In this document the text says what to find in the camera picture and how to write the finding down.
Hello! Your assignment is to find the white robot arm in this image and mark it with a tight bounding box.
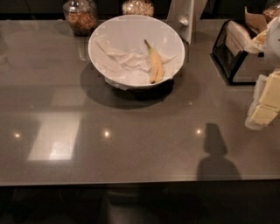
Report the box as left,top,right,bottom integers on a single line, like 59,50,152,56
245,17,280,130

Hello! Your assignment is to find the black silver toaster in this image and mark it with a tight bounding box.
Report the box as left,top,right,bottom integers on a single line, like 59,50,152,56
211,20,274,86

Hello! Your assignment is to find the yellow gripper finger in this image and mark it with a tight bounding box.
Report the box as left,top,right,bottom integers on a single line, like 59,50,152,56
250,69,280,125
244,30,268,54

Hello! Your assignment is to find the left glass jar with nuts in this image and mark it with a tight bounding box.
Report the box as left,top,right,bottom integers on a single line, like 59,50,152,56
63,0,98,36

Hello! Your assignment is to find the white standing card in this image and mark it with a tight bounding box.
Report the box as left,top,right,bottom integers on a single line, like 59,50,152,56
166,0,207,44

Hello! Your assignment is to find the white crumpled paper towel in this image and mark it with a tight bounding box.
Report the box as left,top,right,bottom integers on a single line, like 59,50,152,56
94,36,177,86

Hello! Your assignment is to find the white bowl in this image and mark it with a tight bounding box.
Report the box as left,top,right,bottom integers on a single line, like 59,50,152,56
88,15,185,90

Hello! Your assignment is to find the glass jar far right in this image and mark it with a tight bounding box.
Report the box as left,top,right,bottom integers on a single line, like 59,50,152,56
262,0,280,23

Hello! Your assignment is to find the yellow banana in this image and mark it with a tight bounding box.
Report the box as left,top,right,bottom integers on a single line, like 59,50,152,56
143,39,164,83

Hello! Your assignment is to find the right glass jar with grains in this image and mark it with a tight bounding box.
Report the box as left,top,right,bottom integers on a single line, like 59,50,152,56
122,0,154,17

